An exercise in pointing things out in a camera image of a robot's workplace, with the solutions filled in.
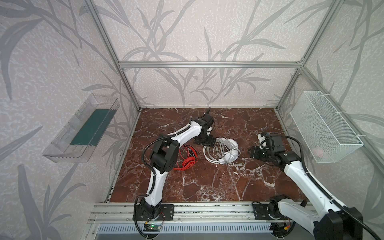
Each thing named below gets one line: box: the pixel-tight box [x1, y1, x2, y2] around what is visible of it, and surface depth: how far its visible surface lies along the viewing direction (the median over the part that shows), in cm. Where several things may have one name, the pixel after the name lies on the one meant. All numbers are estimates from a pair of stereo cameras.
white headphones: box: [203, 137, 240, 165], surface depth 89 cm
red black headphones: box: [173, 144, 199, 171], surface depth 88 cm
